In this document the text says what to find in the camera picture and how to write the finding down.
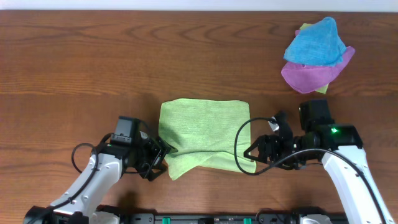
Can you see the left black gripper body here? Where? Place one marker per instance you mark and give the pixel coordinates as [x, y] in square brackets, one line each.
[154, 157]

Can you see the green microfiber cloth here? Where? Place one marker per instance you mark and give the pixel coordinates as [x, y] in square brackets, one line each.
[205, 133]

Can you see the yellow-green cloth at bottom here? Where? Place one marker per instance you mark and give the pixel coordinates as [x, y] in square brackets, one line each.
[323, 89]

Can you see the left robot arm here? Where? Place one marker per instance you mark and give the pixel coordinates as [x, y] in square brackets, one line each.
[127, 150]

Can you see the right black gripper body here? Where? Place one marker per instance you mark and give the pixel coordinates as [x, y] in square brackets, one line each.
[280, 149]

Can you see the purple microfiber cloth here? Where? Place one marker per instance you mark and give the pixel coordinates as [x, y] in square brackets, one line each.
[308, 78]

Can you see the blue microfiber cloth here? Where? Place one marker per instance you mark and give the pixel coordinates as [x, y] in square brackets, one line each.
[317, 44]

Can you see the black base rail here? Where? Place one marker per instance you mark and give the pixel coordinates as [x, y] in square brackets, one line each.
[224, 219]

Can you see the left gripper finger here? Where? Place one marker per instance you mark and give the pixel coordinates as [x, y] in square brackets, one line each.
[154, 172]
[165, 146]

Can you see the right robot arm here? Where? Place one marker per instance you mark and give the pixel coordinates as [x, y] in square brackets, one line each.
[337, 147]

